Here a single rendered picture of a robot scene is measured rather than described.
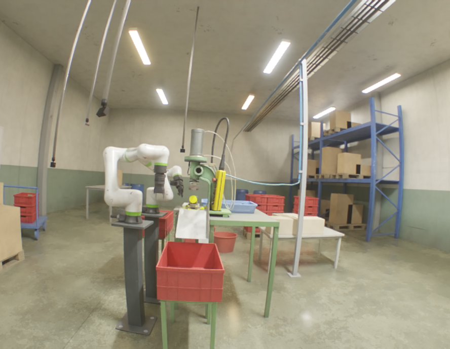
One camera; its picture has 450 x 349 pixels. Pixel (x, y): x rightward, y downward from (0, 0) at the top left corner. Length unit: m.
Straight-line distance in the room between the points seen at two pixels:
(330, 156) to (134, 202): 7.12
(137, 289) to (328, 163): 7.17
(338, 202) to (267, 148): 4.79
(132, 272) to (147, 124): 9.45
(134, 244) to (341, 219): 6.50
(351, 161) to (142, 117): 8.53
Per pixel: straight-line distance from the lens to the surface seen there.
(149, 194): 2.36
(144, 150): 1.65
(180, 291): 1.51
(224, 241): 4.25
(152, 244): 2.44
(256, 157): 10.79
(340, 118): 7.98
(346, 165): 7.23
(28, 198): 4.88
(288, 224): 3.46
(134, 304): 2.11
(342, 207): 7.57
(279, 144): 11.15
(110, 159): 1.98
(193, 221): 2.05
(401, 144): 6.89
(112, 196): 1.79
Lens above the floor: 1.29
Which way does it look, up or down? 1 degrees up
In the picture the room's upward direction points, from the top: 3 degrees clockwise
